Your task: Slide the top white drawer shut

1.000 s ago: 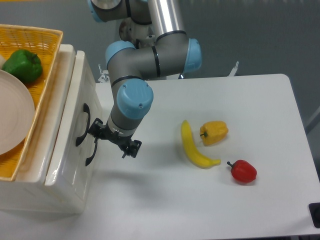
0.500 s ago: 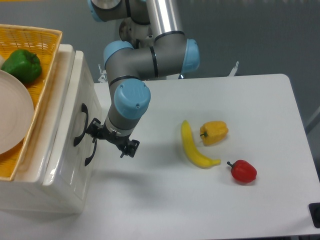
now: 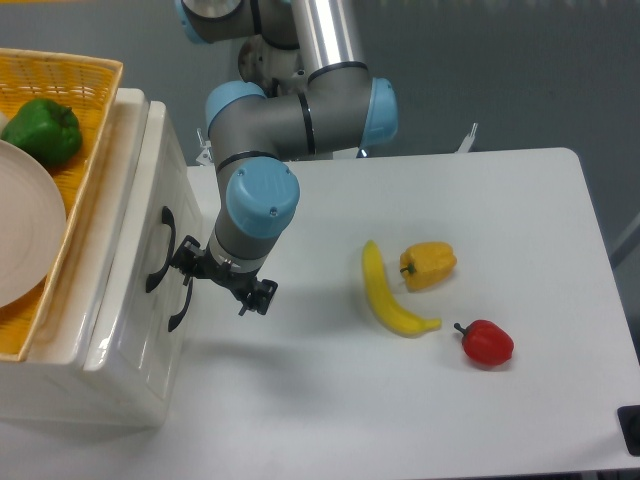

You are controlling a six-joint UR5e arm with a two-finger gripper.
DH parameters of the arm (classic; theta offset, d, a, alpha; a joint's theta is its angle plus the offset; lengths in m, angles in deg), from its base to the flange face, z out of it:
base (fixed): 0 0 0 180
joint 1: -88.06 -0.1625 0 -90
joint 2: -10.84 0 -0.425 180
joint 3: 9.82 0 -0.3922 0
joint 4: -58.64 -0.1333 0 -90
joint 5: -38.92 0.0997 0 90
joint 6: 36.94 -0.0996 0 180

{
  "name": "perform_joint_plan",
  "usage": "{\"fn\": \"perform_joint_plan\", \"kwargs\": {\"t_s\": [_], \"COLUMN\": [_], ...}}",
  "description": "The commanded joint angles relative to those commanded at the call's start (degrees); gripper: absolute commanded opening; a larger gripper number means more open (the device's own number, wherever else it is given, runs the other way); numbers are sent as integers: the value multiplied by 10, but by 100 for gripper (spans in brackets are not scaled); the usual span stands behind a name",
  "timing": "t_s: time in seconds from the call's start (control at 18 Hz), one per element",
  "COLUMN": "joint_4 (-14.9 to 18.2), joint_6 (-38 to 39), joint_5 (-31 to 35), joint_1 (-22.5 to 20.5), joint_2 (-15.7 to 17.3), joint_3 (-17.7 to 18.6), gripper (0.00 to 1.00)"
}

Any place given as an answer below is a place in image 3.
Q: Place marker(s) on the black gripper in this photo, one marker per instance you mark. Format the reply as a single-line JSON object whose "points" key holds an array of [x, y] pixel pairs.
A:
{"points": [[195, 263]]}

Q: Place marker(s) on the white top drawer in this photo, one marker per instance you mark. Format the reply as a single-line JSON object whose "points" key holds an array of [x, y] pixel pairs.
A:
{"points": [[131, 350]]}

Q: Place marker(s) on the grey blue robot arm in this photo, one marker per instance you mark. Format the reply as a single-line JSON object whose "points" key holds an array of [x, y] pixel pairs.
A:
{"points": [[256, 127]]}

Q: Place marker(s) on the white drawer cabinet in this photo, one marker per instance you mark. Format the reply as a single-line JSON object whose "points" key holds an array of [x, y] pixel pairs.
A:
{"points": [[52, 384]]}

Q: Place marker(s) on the yellow banana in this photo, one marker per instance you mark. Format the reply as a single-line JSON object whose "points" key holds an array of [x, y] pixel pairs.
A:
{"points": [[388, 311]]}

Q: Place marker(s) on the beige round plate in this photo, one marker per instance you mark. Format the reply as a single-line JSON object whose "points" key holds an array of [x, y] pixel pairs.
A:
{"points": [[33, 222]]}

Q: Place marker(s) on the yellow bell pepper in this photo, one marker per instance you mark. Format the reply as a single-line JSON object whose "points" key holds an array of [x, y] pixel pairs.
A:
{"points": [[425, 264]]}

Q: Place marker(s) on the green bell pepper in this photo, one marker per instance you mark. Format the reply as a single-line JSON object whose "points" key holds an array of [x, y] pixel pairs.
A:
{"points": [[46, 130]]}

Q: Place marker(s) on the yellow woven basket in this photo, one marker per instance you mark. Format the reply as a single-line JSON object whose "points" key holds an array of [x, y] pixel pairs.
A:
{"points": [[88, 85]]}

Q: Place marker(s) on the red bell pepper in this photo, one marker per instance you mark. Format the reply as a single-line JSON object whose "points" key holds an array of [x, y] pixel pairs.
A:
{"points": [[485, 343]]}

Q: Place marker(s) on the white object in basket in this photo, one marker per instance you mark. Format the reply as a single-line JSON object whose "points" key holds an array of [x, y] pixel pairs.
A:
{"points": [[3, 121]]}

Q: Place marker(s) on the black device at edge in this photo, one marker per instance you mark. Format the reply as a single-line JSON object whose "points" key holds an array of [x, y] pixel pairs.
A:
{"points": [[629, 420]]}

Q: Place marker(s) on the black lower drawer handle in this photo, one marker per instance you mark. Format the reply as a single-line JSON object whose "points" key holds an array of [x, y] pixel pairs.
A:
{"points": [[176, 319]]}

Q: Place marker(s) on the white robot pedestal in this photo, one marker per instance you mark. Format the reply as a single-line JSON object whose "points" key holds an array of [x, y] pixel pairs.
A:
{"points": [[278, 72]]}

